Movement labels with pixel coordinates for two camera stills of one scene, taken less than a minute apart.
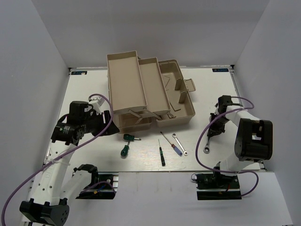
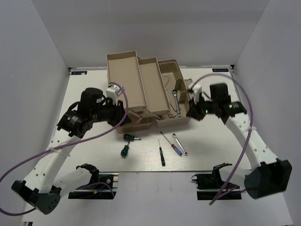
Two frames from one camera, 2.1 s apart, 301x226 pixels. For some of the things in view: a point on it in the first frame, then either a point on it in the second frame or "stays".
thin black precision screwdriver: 162,155 stays
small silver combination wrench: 185,152 stays
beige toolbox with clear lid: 143,91 stays
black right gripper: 216,130 to 193,112
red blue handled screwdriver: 176,149 stays
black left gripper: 100,117 to 118,110
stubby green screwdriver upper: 130,137 stays
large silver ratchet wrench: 206,149 to 174,92
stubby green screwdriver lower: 124,151 stays
